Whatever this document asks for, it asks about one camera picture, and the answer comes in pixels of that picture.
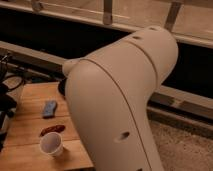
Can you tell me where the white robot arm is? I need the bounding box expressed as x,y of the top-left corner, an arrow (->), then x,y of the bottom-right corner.
63,26 -> 178,171

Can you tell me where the black bowl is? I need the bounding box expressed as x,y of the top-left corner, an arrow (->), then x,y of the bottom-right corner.
58,78 -> 67,96

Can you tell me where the blue sponge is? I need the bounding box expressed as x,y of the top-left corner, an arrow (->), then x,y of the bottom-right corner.
42,100 -> 57,118

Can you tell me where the white paper cup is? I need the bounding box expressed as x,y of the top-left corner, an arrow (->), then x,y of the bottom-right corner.
40,132 -> 63,157

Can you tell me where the wooden table board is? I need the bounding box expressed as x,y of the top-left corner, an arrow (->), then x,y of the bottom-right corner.
0,82 -> 93,171

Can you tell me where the black equipment with cables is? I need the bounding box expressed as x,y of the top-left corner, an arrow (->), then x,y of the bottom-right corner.
0,53 -> 24,152

